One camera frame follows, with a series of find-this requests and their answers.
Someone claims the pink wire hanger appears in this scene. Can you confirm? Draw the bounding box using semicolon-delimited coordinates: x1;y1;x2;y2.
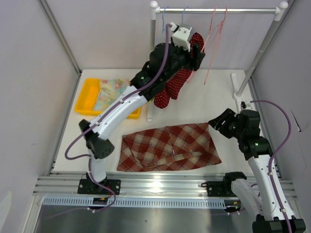
204;7;228;85
188;6;224;84

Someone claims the red plaid skirt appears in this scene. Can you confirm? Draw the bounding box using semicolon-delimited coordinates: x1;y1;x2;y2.
117;123;222;172

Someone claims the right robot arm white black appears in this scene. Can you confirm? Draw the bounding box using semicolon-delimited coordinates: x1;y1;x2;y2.
208;109;306;233

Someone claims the red polka dot skirt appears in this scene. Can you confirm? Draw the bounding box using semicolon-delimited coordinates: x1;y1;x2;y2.
154;33;205;109

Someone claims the pastel floral cloth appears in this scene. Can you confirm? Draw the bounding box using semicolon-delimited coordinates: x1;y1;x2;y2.
93;79;129;112

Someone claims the metal clothes rack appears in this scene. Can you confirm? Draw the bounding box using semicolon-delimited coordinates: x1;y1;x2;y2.
150;0;289;111

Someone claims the yellow plastic tray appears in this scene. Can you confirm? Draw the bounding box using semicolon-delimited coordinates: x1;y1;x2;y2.
74;77;142;119

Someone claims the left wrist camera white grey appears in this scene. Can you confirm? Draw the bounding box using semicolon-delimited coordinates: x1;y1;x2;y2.
170;22;192;52

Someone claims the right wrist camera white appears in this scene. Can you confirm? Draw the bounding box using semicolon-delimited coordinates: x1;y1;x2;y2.
241;100;253;111

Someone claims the blue wire hanger left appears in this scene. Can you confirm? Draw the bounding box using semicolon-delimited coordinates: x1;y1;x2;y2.
156;6;169;44

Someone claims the blue wire hanger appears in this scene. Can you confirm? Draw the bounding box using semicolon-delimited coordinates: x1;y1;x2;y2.
156;6;169;44
181;6;189;24

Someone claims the blue wire hanger right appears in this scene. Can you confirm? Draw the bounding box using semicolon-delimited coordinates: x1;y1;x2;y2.
181;6;189;24

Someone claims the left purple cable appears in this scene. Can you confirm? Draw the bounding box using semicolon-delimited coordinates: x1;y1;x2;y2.
65;23;173;185

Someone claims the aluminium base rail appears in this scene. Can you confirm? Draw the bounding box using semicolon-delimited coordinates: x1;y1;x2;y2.
34;176;297;202

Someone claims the slotted cable duct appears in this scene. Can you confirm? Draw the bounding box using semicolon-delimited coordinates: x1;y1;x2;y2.
43;196;226;209

